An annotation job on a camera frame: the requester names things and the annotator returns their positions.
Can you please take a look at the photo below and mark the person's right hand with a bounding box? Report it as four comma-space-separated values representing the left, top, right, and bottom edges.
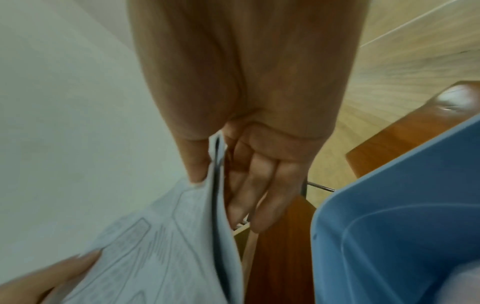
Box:
127, 0, 371, 234

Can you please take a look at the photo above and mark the person's left hand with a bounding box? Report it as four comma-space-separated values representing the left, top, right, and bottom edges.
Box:
0, 250, 103, 304

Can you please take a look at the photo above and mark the light blue plastic basin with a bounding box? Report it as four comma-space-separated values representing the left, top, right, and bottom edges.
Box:
310, 114, 480, 304

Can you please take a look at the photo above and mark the brown wooden bench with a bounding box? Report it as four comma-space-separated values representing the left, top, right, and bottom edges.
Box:
344, 80, 480, 179

